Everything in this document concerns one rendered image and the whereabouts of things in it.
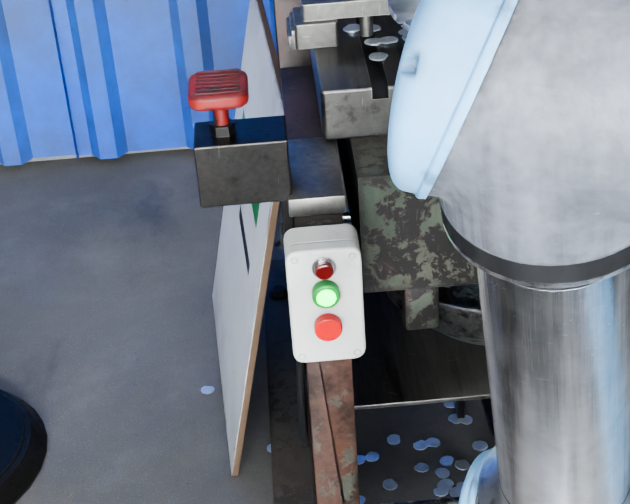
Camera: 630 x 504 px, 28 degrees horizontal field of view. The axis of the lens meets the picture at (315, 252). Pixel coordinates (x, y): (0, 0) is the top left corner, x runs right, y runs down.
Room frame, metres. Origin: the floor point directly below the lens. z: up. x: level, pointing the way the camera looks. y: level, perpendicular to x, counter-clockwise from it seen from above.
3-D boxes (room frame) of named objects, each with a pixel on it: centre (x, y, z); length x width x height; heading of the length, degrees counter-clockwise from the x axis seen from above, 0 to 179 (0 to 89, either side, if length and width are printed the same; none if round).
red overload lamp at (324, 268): (1.04, -0.01, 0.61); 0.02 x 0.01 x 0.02; 91
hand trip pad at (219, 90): (1.16, 0.09, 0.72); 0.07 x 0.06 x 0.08; 1
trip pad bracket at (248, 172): (1.16, 0.07, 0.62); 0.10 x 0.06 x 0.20; 91
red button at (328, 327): (1.03, -0.01, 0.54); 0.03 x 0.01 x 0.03; 91
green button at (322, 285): (1.03, -0.01, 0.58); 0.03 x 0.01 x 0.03; 91
